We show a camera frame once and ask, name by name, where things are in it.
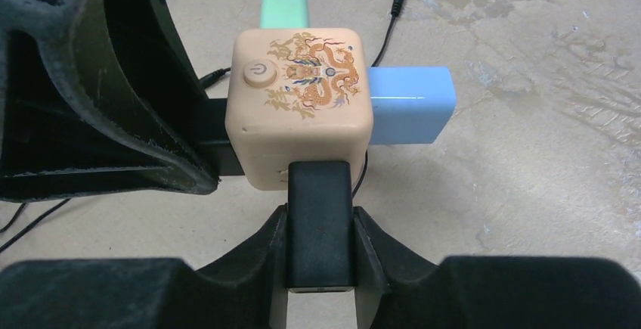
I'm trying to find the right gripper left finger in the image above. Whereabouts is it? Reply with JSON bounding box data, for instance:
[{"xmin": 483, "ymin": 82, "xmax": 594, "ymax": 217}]
[{"xmin": 1, "ymin": 0, "xmax": 218, "ymax": 203}]

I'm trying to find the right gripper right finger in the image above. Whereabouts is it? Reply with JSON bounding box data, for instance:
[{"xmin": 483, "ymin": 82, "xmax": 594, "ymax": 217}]
[{"xmin": 1, "ymin": 207, "xmax": 640, "ymax": 328}]

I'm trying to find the green plug adapter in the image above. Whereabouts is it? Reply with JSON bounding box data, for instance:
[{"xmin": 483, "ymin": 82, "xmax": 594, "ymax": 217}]
[{"xmin": 259, "ymin": 0, "xmax": 310, "ymax": 29}]

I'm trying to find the beige dragon cube socket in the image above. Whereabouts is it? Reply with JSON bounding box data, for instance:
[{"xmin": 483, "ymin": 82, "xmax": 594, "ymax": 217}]
[{"xmin": 225, "ymin": 28, "xmax": 373, "ymax": 191}]

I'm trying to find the blue plug adapter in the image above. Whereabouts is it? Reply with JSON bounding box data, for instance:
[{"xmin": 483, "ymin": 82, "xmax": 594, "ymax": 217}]
[{"xmin": 368, "ymin": 67, "xmax": 457, "ymax": 145}]

